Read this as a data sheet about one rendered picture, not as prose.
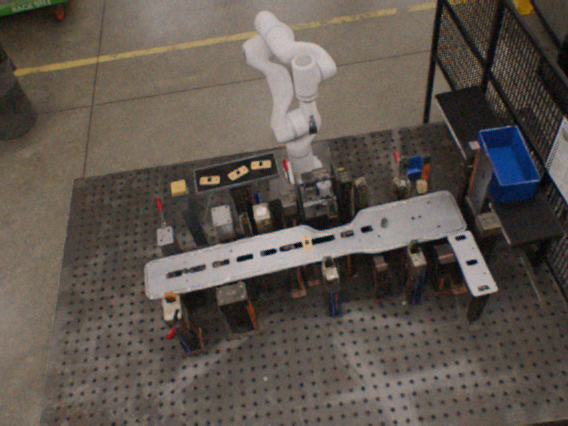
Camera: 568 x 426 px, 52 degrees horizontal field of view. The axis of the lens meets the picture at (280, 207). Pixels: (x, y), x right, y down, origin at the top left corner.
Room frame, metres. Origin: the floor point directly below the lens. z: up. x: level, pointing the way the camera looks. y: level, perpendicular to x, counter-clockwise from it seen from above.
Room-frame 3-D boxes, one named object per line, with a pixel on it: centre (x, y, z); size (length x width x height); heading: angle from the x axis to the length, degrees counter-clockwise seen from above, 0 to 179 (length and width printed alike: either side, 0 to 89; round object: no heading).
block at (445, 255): (1.14, -0.62, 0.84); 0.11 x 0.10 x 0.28; 2
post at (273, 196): (1.52, 0.02, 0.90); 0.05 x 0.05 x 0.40; 2
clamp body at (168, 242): (1.46, 0.52, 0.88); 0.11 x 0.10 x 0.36; 2
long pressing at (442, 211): (1.30, -0.06, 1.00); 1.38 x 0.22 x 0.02; 92
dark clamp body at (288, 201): (1.51, -0.04, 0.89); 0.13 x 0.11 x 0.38; 2
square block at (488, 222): (1.20, -0.82, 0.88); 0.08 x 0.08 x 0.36; 2
